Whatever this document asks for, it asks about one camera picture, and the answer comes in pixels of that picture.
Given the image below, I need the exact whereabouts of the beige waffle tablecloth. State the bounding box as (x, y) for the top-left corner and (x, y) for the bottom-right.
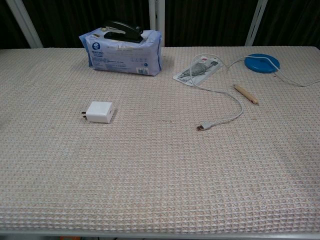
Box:
(0, 46), (320, 233)

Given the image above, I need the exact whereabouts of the flat white printed package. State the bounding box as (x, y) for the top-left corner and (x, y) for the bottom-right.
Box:
(173, 55), (224, 88)

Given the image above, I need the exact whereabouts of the black pleated curtain panel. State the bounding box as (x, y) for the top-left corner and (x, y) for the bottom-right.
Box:
(0, 0), (32, 50)
(163, 0), (261, 48)
(21, 0), (151, 49)
(252, 0), (320, 48)

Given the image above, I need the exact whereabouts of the wooden pencil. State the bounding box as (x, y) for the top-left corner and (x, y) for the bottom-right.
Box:
(233, 84), (260, 106)

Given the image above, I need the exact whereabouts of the blue round disc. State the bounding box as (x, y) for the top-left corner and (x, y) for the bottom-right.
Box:
(244, 53), (281, 75)

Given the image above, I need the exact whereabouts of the white metal frame post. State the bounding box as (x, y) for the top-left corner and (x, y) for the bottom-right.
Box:
(4, 0), (44, 49)
(244, 0), (269, 47)
(148, 0), (166, 48)

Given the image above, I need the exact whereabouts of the white cable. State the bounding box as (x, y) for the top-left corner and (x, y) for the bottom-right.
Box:
(196, 53), (320, 133)

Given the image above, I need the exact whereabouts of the blue tissue pack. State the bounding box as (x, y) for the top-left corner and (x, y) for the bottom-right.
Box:
(78, 27), (163, 77)

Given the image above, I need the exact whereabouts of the white charger cube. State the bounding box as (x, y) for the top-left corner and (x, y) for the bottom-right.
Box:
(80, 101), (115, 124)

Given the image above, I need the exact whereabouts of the black stapler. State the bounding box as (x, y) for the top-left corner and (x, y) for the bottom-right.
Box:
(101, 20), (145, 44)

